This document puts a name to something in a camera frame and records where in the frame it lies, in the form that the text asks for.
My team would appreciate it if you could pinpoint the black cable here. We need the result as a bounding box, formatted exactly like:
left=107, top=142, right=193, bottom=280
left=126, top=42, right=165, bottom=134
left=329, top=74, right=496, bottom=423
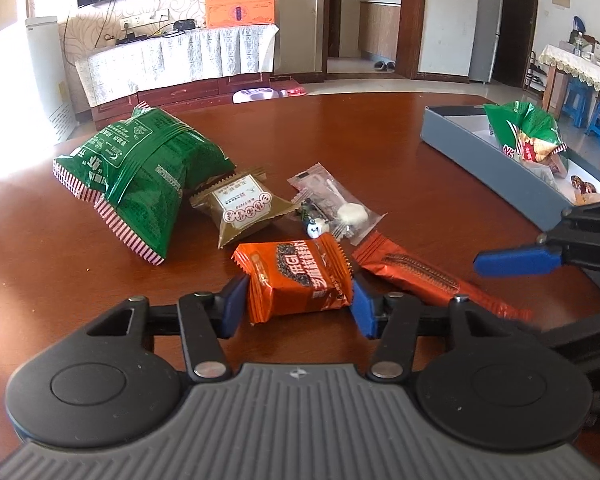
left=97, top=1, right=117, bottom=43
left=61, top=14, right=76, bottom=68

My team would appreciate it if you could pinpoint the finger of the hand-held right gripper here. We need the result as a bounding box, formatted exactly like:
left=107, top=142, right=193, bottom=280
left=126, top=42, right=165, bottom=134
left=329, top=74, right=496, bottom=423
left=474, top=232, right=600, bottom=277
left=560, top=203, right=600, bottom=235

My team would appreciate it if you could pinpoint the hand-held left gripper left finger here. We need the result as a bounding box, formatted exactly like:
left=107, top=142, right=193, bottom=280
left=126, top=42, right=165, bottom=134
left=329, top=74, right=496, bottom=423
left=85, top=272, right=251, bottom=381

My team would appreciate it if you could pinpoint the long orange snack packet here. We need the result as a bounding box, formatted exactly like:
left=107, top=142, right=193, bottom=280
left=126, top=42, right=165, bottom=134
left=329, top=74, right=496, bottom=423
left=352, top=230, right=533, bottom=323

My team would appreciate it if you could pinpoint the wooden kitchen counter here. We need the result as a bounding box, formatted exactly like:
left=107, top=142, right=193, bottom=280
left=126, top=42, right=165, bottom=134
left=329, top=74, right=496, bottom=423
left=358, top=0, right=402, bottom=61

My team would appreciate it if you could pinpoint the small shoe rack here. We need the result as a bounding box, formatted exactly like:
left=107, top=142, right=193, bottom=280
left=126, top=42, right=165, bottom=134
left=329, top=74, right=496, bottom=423
left=525, top=52, right=548, bottom=93

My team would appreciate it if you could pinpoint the dark red snack packet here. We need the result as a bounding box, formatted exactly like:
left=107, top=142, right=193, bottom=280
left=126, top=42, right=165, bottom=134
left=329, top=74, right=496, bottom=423
left=542, top=152, right=573, bottom=179

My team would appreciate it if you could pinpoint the dark wooden door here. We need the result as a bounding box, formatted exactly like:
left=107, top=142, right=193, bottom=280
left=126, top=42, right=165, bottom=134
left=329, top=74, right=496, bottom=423
left=495, top=0, right=541, bottom=88

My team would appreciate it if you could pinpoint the tv cabinet with white cloth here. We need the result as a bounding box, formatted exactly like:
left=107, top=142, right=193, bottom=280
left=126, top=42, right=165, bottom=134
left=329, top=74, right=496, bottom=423
left=74, top=24, right=280, bottom=108

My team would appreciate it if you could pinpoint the grey shallow box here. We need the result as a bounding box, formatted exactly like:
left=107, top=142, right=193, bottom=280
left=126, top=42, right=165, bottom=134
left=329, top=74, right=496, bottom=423
left=420, top=105, right=600, bottom=231

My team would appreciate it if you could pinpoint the dark wooden television cabinet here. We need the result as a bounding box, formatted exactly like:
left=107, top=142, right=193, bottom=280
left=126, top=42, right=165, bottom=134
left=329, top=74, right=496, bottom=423
left=87, top=71, right=276, bottom=133

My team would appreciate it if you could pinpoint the brown snack packet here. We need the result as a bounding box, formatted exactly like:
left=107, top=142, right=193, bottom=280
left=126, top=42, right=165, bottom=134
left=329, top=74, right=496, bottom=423
left=189, top=167, right=301, bottom=250

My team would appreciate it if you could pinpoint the clear candy packet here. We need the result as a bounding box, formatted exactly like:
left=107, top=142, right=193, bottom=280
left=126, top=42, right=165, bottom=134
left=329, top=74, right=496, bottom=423
left=286, top=161, right=387, bottom=247

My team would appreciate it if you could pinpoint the orange square snack packet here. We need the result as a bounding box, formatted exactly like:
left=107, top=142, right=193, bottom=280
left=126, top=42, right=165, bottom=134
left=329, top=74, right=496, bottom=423
left=231, top=234, right=355, bottom=325

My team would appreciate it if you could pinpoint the purple detergent bottle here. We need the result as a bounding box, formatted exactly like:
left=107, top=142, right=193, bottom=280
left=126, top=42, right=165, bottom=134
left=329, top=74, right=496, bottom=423
left=231, top=87, right=281, bottom=105

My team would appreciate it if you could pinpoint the small black white candy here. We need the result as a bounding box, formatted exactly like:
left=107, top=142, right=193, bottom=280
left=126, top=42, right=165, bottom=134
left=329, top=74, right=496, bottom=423
left=297, top=199, right=329, bottom=238

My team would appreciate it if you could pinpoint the white chest freezer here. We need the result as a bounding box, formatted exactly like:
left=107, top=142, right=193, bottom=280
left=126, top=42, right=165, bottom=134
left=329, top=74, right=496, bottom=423
left=25, top=16, right=76, bottom=143

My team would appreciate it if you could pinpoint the lace dining tablecloth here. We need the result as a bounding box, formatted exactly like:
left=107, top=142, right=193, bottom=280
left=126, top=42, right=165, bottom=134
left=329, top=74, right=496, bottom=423
left=537, top=44, right=600, bottom=108

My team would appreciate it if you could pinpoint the grey refrigerator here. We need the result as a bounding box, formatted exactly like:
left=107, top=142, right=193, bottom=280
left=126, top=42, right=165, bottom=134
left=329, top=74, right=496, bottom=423
left=469, top=0, right=506, bottom=84

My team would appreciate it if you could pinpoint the wooden dining table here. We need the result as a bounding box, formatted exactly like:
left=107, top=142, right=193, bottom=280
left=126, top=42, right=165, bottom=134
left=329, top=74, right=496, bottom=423
left=542, top=71, right=568, bottom=121

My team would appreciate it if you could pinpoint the green chips bag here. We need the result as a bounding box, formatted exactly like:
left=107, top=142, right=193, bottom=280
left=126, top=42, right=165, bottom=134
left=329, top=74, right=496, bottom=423
left=482, top=101, right=568, bottom=166

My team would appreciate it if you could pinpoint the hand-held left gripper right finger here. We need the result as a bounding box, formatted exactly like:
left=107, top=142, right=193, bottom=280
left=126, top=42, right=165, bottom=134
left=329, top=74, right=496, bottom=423
left=350, top=272, right=556, bottom=381

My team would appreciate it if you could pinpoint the green striped-edge snack bag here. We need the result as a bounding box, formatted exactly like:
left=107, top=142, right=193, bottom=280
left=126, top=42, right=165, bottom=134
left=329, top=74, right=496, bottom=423
left=52, top=101, right=238, bottom=266

